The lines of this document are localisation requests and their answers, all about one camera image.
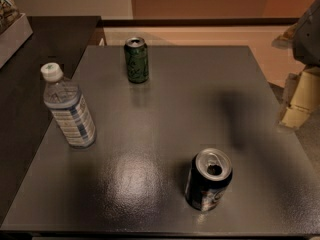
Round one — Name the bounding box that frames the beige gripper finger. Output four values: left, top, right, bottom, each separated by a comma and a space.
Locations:
279, 66, 320, 129
272, 23, 297, 49

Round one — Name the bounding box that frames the dark pepsi can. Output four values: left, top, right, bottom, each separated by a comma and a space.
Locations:
185, 148, 233, 212

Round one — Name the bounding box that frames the green soda can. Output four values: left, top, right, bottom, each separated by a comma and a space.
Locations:
124, 37, 149, 84

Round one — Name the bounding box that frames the clear plastic water bottle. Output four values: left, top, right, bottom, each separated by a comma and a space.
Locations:
40, 62, 96, 148

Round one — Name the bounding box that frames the grey snack box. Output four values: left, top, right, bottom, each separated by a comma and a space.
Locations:
0, 0, 33, 68

